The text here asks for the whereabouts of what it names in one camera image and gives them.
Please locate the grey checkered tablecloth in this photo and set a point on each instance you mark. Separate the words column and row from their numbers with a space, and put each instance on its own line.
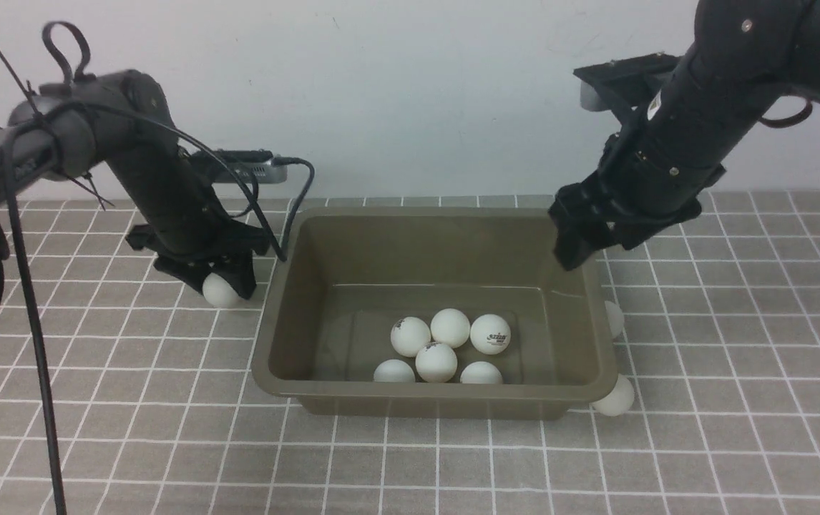
column 157, row 413

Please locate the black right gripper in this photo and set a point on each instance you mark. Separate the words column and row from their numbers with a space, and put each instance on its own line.
column 588, row 219

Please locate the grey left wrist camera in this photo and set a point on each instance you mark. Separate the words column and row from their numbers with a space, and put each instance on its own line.
column 260, row 166

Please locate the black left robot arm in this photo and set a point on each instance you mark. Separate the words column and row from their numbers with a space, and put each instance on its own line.
column 122, row 119

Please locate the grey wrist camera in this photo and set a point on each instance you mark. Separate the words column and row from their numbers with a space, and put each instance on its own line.
column 619, row 85
column 260, row 166

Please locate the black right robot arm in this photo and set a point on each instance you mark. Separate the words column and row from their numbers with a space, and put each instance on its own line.
column 751, row 62

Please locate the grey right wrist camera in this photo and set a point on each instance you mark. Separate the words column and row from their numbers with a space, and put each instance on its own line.
column 619, row 85

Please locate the white ping-pong ball with logo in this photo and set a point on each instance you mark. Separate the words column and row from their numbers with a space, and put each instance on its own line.
column 409, row 335
column 481, row 372
column 490, row 334
column 615, row 319

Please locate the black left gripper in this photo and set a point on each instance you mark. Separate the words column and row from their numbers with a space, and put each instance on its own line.
column 192, row 255

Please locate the olive plastic storage bin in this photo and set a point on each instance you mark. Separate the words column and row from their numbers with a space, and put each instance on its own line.
column 353, row 272

